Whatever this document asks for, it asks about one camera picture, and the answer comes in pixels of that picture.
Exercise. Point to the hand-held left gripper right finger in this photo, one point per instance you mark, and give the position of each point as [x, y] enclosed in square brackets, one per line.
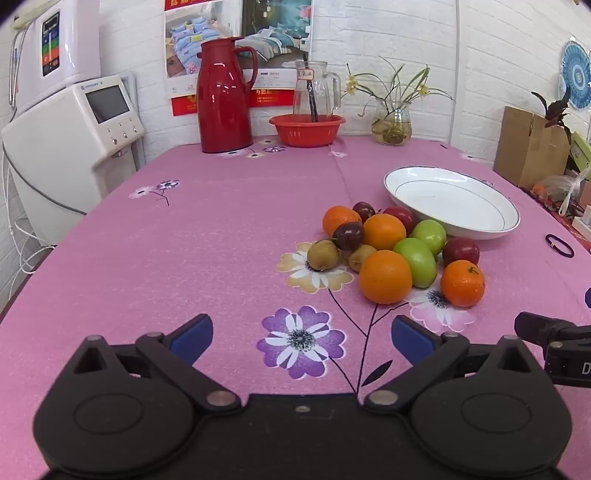
[411, 339]

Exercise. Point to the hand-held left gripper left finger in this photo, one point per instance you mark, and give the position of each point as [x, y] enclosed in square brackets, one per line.
[191, 333]

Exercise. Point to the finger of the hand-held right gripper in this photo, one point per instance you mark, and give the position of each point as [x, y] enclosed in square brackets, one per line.
[531, 325]

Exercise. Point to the large smooth orange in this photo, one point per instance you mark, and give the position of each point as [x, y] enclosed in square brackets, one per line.
[385, 277]
[384, 231]

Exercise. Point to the mandarin with green stem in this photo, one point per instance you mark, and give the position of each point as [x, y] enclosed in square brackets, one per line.
[462, 285]

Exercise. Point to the green jujube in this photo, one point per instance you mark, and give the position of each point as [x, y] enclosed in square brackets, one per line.
[418, 263]
[431, 235]

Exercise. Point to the brown kiwi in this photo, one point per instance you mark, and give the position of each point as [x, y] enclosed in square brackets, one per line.
[323, 254]
[359, 259]

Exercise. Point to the red plum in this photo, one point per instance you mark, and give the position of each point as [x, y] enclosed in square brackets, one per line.
[461, 250]

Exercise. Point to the white plate with dark rim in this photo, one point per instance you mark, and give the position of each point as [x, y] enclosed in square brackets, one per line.
[452, 203]

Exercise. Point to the pink floral tablecloth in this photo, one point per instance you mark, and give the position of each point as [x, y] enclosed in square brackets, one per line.
[207, 240]

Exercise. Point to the dark purple plum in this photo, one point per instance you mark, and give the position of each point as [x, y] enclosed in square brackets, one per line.
[349, 236]
[364, 210]

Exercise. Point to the red apple on table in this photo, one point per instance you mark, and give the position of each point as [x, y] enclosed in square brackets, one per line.
[402, 216]

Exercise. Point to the bumpy orange mandarin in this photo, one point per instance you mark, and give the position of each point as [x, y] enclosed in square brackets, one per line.
[339, 219]

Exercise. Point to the clear plastic bag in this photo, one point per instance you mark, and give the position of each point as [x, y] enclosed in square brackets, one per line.
[558, 187]

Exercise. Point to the cardboard box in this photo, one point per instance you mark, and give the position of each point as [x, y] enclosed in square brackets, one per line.
[521, 147]

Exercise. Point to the green box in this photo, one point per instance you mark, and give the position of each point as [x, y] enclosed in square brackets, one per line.
[582, 150]

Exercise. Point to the glass vase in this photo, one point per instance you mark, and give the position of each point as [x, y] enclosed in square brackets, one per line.
[392, 127]

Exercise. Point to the dark-leaved plant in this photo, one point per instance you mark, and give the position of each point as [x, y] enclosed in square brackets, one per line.
[556, 110]

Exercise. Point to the white water dispenser with screen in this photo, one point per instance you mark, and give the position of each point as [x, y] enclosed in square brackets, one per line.
[55, 152]

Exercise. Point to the red plastic basin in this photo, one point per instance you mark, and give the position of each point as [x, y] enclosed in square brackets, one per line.
[304, 134]

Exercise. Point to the red thermos jug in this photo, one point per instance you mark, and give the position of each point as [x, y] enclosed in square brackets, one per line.
[224, 101]

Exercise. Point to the black stirring stick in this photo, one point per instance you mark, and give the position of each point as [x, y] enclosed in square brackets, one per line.
[311, 99]

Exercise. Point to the glass pitcher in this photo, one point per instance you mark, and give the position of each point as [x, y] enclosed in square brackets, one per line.
[325, 92]

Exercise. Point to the green plant with yellow flowers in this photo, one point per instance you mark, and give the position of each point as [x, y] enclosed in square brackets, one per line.
[353, 83]

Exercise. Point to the round blue wall hanging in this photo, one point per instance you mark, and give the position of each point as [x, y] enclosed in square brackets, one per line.
[577, 74]

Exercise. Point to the white wall conduit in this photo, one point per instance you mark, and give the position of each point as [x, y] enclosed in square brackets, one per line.
[457, 69]

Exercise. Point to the wall poster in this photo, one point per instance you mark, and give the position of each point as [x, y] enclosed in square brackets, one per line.
[184, 37]

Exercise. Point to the white wall water purifier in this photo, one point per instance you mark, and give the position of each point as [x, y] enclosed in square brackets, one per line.
[69, 41]

